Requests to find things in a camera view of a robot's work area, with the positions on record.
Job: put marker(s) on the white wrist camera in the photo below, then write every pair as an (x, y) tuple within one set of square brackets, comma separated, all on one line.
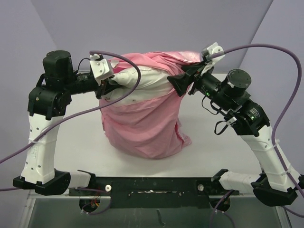
[(211, 55), (101, 68)]

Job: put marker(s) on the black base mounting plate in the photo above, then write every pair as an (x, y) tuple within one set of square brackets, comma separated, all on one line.
[(154, 192)]

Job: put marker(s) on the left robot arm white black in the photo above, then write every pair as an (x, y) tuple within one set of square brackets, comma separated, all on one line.
[(47, 105)]

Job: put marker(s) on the pink pillow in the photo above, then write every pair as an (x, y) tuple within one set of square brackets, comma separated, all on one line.
[(153, 84)]

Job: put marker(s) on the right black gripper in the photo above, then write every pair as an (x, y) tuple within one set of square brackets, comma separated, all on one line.
[(181, 81)]

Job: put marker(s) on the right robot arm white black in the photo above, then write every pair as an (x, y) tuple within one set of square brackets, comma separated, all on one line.
[(277, 183)]

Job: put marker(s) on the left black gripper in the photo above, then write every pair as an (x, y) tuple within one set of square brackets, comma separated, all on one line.
[(104, 86)]

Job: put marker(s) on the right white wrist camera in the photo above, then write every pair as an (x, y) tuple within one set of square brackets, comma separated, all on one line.
[(211, 55)]

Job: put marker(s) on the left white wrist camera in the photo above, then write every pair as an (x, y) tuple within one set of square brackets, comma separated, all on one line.
[(101, 68)]

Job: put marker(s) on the pink satin rose pillowcase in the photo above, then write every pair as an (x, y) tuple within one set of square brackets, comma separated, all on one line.
[(150, 128)]

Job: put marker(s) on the aluminium frame rail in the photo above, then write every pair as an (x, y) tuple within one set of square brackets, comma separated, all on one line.
[(232, 151)]

